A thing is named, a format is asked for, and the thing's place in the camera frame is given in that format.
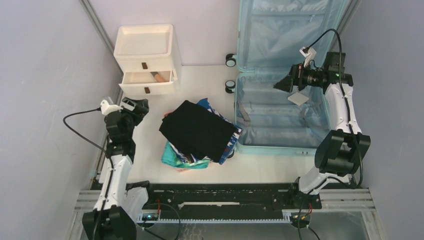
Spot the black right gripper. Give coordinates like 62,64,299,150
274,60,327,93

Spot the small grey white box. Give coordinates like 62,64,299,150
287,92,310,106

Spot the brown wooden cylindrical stick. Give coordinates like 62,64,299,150
151,71,167,83

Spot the light blue ribbed suitcase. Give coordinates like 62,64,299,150
234,0,349,155

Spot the teal polo shirt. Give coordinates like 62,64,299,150
161,141,211,171

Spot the white drawer box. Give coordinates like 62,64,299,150
113,23,182,99

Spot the black t-shirt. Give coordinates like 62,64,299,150
159,100,237,162

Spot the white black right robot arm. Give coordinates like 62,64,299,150
273,47,371,208

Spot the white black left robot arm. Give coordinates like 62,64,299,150
82,97,150,240

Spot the blue white striped garment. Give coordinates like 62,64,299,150
172,98,243,165

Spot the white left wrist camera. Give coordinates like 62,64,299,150
100,97,123,116

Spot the white slotted cable duct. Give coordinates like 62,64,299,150
135,212,294,224

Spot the black mounting base plate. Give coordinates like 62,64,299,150
147,183,322,210

